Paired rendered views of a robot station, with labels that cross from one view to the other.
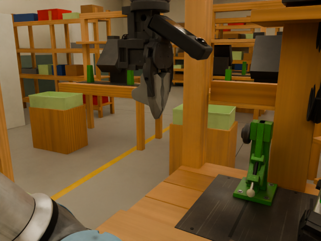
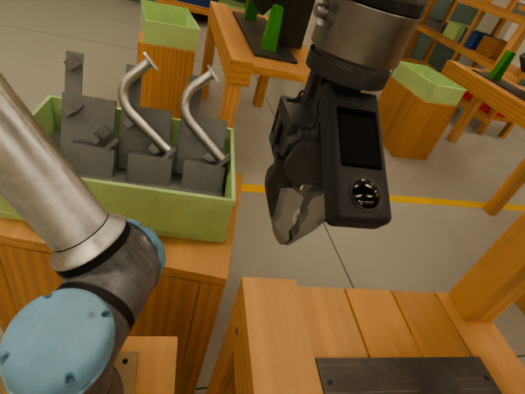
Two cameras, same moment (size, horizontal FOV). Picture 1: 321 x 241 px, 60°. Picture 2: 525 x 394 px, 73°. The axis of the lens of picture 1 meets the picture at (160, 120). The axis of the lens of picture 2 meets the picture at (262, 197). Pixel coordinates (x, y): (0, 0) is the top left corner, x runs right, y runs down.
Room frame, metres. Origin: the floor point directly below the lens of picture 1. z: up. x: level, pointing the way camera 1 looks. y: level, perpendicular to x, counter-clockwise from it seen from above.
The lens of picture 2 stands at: (0.28, -0.17, 1.56)
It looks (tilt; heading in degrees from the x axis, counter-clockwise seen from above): 37 degrees down; 42
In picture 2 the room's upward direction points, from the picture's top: 17 degrees clockwise
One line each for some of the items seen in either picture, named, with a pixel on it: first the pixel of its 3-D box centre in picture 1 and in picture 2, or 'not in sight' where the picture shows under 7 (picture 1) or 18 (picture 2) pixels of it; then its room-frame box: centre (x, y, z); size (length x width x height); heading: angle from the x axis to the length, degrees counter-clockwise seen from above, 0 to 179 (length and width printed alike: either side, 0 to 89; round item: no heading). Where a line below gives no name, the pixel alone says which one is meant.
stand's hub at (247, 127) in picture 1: (246, 133); not in sight; (0.96, -0.31, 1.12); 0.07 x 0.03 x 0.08; 151
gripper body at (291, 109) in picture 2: (146, 38); (323, 118); (0.54, 0.03, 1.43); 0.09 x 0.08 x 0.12; 61
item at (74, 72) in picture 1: (60, 61); (482, 27); (6.46, 2.28, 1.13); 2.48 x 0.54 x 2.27; 65
